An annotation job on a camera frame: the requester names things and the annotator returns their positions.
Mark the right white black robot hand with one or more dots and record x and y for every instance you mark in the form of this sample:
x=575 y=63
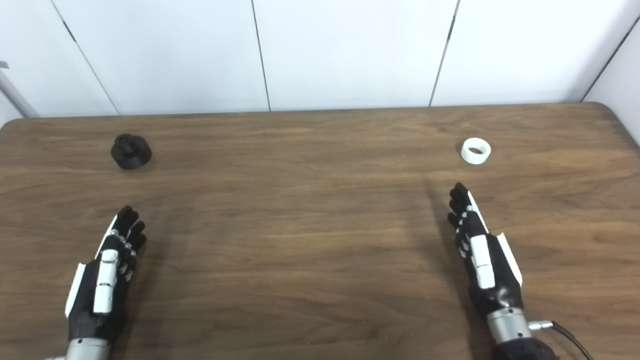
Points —
x=482 y=265

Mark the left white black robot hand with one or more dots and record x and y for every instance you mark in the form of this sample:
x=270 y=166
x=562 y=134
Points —
x=105 y=280

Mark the round black plastic part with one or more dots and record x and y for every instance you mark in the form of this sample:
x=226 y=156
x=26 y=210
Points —
x=131 y=151

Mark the grey wall corner post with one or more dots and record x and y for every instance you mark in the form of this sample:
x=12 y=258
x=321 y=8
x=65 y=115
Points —
x=17 y=97

